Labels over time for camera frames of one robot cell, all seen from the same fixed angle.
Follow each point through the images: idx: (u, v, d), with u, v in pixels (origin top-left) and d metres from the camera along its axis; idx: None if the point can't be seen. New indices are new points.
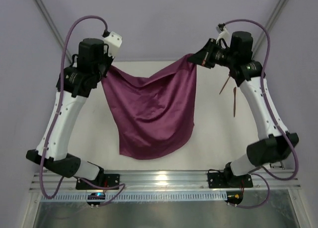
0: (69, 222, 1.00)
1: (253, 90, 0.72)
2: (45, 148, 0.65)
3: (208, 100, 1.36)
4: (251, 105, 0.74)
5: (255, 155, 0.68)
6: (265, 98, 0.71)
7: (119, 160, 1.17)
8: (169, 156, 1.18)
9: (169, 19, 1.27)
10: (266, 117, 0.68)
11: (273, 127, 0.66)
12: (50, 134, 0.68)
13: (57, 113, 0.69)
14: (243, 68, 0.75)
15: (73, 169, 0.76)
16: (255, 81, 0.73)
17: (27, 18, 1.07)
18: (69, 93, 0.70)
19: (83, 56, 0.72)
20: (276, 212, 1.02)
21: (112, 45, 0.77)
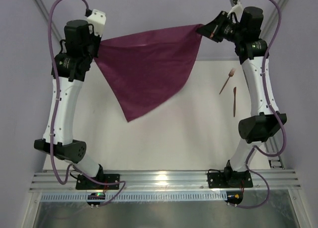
0: (69, 222, 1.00)
1: (253, 69, 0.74)
2: (52, 134, 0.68)
3: (208, 100, 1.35)
4: (250, 82, 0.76)
5: (245, 129, 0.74)
6: (265, 77, 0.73)
7: (119, 160, 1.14)
8: (171, 155, 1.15)
9: (170, 19, 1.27)
10: (260, 97, 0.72)
11: (265, 106, 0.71)
12: (54, 121, 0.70)
13: (58, 99, 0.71)
14: (248, 46, 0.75)
15: (80, 155, 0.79)
16: (257, 60, 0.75)
17: (27, 17, 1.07)
18: (65, 78, 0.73)
19: (70, 41, 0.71)
20: (276, 212, 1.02)
21: (96, 24, 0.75)
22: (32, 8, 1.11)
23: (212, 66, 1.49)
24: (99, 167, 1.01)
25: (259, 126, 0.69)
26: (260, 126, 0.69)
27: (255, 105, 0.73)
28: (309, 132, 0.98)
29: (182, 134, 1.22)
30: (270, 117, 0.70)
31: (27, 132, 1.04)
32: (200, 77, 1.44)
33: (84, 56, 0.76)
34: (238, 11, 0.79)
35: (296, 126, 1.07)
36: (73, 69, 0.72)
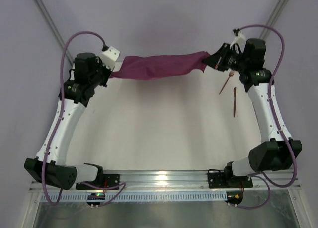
0: (69, 222, 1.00)
1: (260, 96, 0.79)
2: (47, 153, 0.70)
3: (209, 101, 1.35)
4: (257, 108, 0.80)
5: (257, 159, 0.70)
6: (271, 102, 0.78)
7: (120, 160, 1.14)
8: (171, 154, 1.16)
9: (170, 20, 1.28)
10: (269, 122, 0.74)
11: (276, 131, 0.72)
12: (51, 139, 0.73)
13: (60, 118, 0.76)
14: (252, 74, 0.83)
15: (71, 181, 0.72)
16: (262, 87, 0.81)
17: (28, 18, 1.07)
18: (71, 100, 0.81)
19: (79, 70, 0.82)
20: (276, 212, 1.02)
21: (108, 58, 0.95)
22: (32, 9, 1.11)
23: (211, 66, 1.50)
24: (99, 168, 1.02)
25: (272, 155, 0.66)
26: (273, 154, 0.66)
27: (266, 131, 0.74)
28: (309, 132, 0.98)
29: (182, 133, 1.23)
30: (281, 145, 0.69)
31: (27, 133, 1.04)
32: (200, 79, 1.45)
33: (88, 83, 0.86)
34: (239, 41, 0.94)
35: (296, 126, 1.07)
36: (79, 91, 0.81)
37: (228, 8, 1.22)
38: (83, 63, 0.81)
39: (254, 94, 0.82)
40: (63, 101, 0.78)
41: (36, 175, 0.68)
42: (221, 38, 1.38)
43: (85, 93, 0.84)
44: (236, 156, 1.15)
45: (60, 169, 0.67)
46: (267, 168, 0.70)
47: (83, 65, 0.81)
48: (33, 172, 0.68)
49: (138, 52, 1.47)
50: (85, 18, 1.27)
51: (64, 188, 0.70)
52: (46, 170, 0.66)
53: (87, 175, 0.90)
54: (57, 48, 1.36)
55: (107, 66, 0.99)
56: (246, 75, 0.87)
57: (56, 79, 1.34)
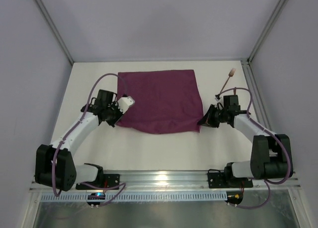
0: (69, 222, 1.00)
1: (241, 118, 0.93)
2: (62, 141, 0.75)
3: (210, 100, 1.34)
4: (245, 130, 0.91)
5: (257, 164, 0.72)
6: (252, 120, 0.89)
7: (120, 160, 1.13)
8: (171, 154, 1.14)
9: (169, 20, 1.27)
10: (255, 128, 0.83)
11: (262, 131, 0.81)
12: (68, 133, 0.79)
13: (79, 121, 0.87)
14: (232, 112, 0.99)
15: (70, 184, 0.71)
16: (242, 115, 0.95)
17: (27, 19, 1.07)
18: (90, 114, 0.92)
19: (101, 98, 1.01)
20: (275, 212, 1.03)
21: (123, 103, 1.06)
22: (31, 10, 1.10)
23: (211, 66, 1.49)
24: (100, 168, 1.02)
25: (265, 149, 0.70)
26: (266, 149, 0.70)
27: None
28: (309, 133, 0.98)
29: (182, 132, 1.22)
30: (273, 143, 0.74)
31: (26, 134, 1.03)
32: (200, 77, 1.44)
33: (105, 109, 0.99)
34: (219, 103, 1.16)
35: (296, 127, 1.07)
36: (98, 109, 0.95)
37: (228, 8, 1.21)
38: (106, 93, 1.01)
39: (239, 122, 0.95)
40: (85, 111, 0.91)
41: (41, 164, 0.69)
42: (221, 38, 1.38)
43: (101, 113, 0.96)
44: (236, 157, 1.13)
45: (70, 159, 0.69)
46: (270, 174, 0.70)
47: (105, 95, 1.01)
48: (40, 159, 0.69)
49: (138, 52, 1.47)
50: (85, 18, 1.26)
51: (62, 187, 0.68)
52: (57, 156, 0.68)
53: (87, 175, 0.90)
54: (56, 48, 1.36)
55: (120, 110, 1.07)
56: (227, 115, 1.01)
57: (55, 80, 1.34)
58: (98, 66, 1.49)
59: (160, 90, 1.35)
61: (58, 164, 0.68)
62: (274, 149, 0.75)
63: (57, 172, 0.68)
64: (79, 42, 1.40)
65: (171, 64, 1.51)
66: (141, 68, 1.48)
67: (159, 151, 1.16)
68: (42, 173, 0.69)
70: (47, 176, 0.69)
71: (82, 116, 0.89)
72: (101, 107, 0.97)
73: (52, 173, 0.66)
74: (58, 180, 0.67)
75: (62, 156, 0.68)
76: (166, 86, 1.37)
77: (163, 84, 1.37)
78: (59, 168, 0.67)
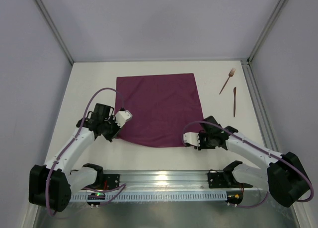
0: (70, 222, 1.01)
1: (235, 142, 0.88)
2: (56, 161, 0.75)
3: (213, 99, 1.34)
4: (241, 152, 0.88)
5: (279, 193, 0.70)
6: (247, 142, 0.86)
7: (120, 160, 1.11)
8: (171, 155, 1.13)
9: (168, 20, 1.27)
10: (259, 154, 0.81)
11: (268, 157, 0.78)
12: (62, 153, 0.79)
13: (74, 138, 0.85)
14: (217, 134, 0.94)
15: (64, 202, 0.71)
16: (232, 137, 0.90)
17: (27, 18, 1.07)
18: (86, 128, 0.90)
19: (97, 112, 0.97)
20: (276, 212, 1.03)
21: (121, 117, 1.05)
22: (31, 10, 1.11)
23: (212, 66, 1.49)
24: (100, 168, 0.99)
25: (283, 179, 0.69)
26: (284, 178, 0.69)
27: (263, 164, 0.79)
28: (309, 134, 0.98)
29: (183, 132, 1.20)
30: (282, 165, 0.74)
31: (27, 134, 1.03)
32: (200, 77, 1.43)
33: (101, 123, 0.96)
34: (196, 138, 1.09)
35: (296, 128, 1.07)
36: (94, 123, 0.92)
37: (228, 8, 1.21)
38: (103, 107, 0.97)
39: (231, 145, 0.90)
40: (81, 126, 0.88)
41: (35, 185, 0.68)
42: (221, 38, 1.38)
43: (97, 128, 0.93)
44: (238, 157, 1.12)
45: (64, 179, 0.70)
46: (295, 198, 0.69)
47: (102, 109, 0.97)
48: (33, 181, 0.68)
49: (138, 52, 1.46)
50: (84, 18, 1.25)
51: (56, 207, 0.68)
52: (52, 177, 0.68)
53: (86, 180, 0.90)
54: (56, 48, 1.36)
55: (117, 123, 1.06)
56: (216, 140, 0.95)
57: (55, 80, 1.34)
58: (98, 67, 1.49)
59: (157, 97, 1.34)
61: (52, 186, 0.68)
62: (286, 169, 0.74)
63: (51, 192, 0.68)
64: (79, 41, 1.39)
65: (170, 64, 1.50)
66: (140, 69, 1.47)
67: (154, 156, 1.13)
68: (35, 193, 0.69)
70: (40, 197, 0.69)
71: (77, 132, 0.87)
72: (97, 121, 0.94)
73: (46, 194, 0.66)
74: (51, 200, 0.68)
75: (56, 177, 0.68)
76: (163, 93, 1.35)
77: (159, 91, 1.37)
78: (53, 189, 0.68)
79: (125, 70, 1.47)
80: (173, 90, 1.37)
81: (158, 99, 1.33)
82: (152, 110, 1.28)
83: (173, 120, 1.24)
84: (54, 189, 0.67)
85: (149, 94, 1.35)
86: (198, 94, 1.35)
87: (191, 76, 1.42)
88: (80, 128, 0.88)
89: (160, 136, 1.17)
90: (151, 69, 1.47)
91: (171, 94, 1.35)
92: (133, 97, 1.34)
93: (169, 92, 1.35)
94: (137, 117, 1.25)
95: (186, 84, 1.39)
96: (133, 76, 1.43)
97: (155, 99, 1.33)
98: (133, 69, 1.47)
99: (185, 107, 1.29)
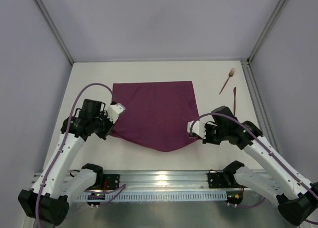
0: (70, 222, 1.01)
1: (260, 152, 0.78)
2: (42, 185, 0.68)
3: (214, 99, 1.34)
4: (263, 165, 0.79)
5: (292, 215, 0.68)
6: (274, 156, 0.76)
7: (119, 159, 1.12)
8: (170, 155, 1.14)
9: (168, 20, 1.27)
10: (286, 177, 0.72)
11: (297, 185, 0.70)
12: (48, 173, 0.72)
13: (59, 151, 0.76)
14: (239, 132, 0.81)
15: (60, 217, 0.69)
16: (257, 144, 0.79)
17: (27, 18, 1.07)
18: (73, 133, 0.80)
19: (85, 110, 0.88)
20: (275, 212, 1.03)
21: (114, 113, 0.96)
22: (31, 10, 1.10)
23: (211, 65, 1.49)
24: (100, 168, 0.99)
25: (306, 211, 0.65)
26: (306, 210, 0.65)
27: (288, 189, 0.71)
28: (309, 133, 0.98)
29: None
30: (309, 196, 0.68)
31: (26, 134, 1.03)
32: (200, 77, 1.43)
33: (91, 121, 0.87)
34: (202, 129, 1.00)
35: (296, 128, 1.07)
36: (81, 124, 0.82)
37: (228, 7, 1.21)
38: (92, 103, 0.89)
39: (252, 152, 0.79)
40: (67, 131, 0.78)
41: (28, 208, 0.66)
42: (221, 38, 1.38)
43: (85, 128, 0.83)
44: (240, 158, 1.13)
45: (54, 202, 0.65)
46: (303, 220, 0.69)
47: (91, 106, 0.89)
48: (25, 204, 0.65)
49: (137, 52, 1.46)
50: (84, 18, 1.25)
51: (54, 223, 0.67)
52: (40, 201, 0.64)
53: (87, 182, 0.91)
54: (56, 48, 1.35)
55: (110, 119, 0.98)
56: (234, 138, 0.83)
57: (55, 80, 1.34)
58: (97, 67, 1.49)
59: (157, 96, 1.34)
61: (42, 210, 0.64)
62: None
63: (44, 215, 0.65)
64: (78, 41, 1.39)
65: (169, 64, 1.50)
66: (139, 69, 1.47)
67: (154, 156, 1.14)
68: (31, 213, 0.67)
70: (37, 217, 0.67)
71: (62, 143, 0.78)
72: (85, 120, 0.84)
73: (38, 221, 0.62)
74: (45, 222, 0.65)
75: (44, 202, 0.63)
76: (162, 93, 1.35)
77: (159, 93, 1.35)
78: (45, 213, 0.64)
79: (124, 70, 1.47)
80: (173, 90, 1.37)
81: (158, 98, 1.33)
82: (148, 115, 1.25)
83: (172, 122, 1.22)
84: (45, 212, 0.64)
85: (147, 98, 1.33)
86: (196, 105, 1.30)
87: (191, 86, 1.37)
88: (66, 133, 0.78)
89: (159, 136, 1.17)
90: (150, 69, 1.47)
91: (171, 94, 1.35)
92: (134, 97, 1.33)
93: (169, 93, 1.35)
94: (138, 117, 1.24)
95: (186, 90, 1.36)
96: (132, 77, 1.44)
97: (153, 103, 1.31)
98: (134, 69, 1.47)
99: (182, 116, 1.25)
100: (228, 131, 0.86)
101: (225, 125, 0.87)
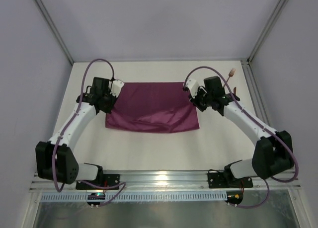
0: (69, 222, 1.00)
1: (233, 110, 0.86)
2: (60, 136, 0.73)
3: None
4: (238, 121, 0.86)
5: (260, 164, 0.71)
6: (245, 112, 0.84)
7: (119, 159, 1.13)
8: (170, 155, 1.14)
9: (168, 21, 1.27)
10: (253, 126, 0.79)
11: (262, 130, 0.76)
12: (65, 128, 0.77)
13: (76, 114, 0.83)
14: (220, 100, 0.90)
15: (71, 178, 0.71)
16: (231, 104, 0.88)
17: (27, 18, 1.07)
18: (87, 104, 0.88)
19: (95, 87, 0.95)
20: (275, 212, 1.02)
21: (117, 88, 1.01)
22: (31, 10, 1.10)
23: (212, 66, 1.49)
24: (100, 167, 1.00)
25: (270, 153, 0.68)
26: (270, 152, 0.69)
27: (255, 136, 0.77)
28: (310, 133, 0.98)
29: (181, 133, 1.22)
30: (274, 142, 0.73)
31: (27, 134, 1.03)
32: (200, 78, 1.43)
33: (101, 97, 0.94)
34: (195, 90, 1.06)
35: (297, 127, 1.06)
36: (94, 98, 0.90)
37: (228, 8, 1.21)
38: (101, 80, 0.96)
39: (228, 112, 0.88)
40: (80, 101, 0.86)
41: (42, 160, 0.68)
42: (221, 38, 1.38)
43: (98, 103, 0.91)
44: (242, 156, 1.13)
45: (70, 155, 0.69)
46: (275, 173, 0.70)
47: (99, 82, 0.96)
48: (40, 156, 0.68)
49: (137, 52, 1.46)
50: (84, 18, 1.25)
51: (64, 181, 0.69)
52: (57, 152, 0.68)
53: (87, 174, 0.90)
54: (56, 48, 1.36)
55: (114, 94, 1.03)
56: (215, 104, 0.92)
57: (55, 80, 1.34)
58: (97, 67, 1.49)
59: (158, 92, 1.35)
61: (58, 160, 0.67)
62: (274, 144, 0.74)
63: (59, 167, 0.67)
64: (79, 41, 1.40)
65: (169, 64, 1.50)
66: (139, 69, 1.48)
67: (154, 155, 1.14)
68: (43, 169, 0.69)
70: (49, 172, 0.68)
71: (78, 108, 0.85)
72: (96, 96, 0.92)
73: (53, 169, 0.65)
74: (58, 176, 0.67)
75: (62, 152, 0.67)
76: (163, 90, 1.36)
77: (160, 89, 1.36)
78: (60, 164, 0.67)
79: (124, 70, 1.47)
80: (173, 87, 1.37)
81: (160, 93, 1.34)
82: (141, 107, 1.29)
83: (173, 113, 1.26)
84: (61, 163, 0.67)
85: (148, 92, 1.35)
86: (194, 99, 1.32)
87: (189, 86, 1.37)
88: (80, 102, 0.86)
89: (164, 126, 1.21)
90: (151, 69, 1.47)
91: (172, 89, 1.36)
92: (137, 92, 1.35)
93: (170, 88, 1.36)
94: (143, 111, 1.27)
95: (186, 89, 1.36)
96: (133, 77, 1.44)
97: (146, 95, 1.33)
98: (134, 69, 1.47)
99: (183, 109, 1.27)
100: (212, 97, 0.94)
101: (210, 92, 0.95)
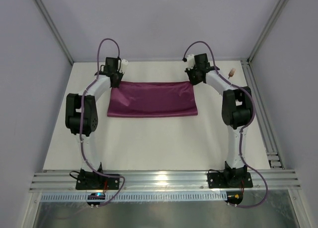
0: (69, 223, 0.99)
1: (211, 75, 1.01)
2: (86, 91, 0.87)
3: (215, 99, 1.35)
4: (215, 85, 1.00)
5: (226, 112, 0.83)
6: (220, 76, 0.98)
7: (120, 160, 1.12)
8: (171, 155, 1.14)
9: (168, 20, 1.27)
10: (223, 83, 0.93)
11: (229, 86, 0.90)
12: (88, 88, 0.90)
13: (96, 80, 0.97)
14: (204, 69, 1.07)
15: (94, 126, 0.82)
16: (211, 72, 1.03)
17: (27, 17, 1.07)
18: (104, 77, 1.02)
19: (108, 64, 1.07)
20: (276, 212, 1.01)
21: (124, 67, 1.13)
22: (31, 10, 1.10)
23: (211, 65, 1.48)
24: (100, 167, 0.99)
25: (233, 101, 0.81)
26: (232, 100, 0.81)
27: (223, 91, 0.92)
28: (309, 132, 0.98)
29: (182, 133, 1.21)
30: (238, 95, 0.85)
31: (26, 133, 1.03)
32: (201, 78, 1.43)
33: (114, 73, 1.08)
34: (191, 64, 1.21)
35: (297, 127, 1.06)
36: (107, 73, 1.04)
37: (228, 8, 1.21)
38: (112, 60, 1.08)
39: (209, 78, 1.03)
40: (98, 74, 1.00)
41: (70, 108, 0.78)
42: (221, 38, 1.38)
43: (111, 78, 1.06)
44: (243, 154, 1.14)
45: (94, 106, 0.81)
46: (237, 120, 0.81)
47: (111, 61, 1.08)
48: (69, 104, 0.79)
49: (137, 51, 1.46)
50: (84, 18, 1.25)
51: (88, 128, 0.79)
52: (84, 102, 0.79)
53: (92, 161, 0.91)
54: (56, 48, 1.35)
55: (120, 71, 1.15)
56: (200, 73, 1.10)
57: (55, 79, 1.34)
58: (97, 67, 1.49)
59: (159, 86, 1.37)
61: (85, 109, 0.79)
62: (239, 99, 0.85)
63: (85, 114, 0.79)
64: (78, 41, 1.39)
65: (169, 64, 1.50)
66: (138, 68, 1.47)
67: (155, 153, 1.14)
68: (70, 116, 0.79)
70: (75, 120, 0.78)
71: (97, 77, 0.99)
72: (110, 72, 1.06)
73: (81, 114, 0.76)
74: (84, 122, 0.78)
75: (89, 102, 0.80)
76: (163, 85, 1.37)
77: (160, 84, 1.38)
78: (86, 112, 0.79)
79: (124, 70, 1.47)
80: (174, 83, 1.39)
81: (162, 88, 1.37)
82: (138, 97, 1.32)
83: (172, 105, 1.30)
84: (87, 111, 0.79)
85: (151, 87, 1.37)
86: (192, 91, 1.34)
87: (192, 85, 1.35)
88: (98, 73, 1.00)
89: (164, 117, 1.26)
90: (150, 69, 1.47)
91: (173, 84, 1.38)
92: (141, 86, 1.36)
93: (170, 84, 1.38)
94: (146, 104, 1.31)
95: (187, 86, 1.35)
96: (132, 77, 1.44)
97: (142, 86, 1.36)
98: (134, 69, 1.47)
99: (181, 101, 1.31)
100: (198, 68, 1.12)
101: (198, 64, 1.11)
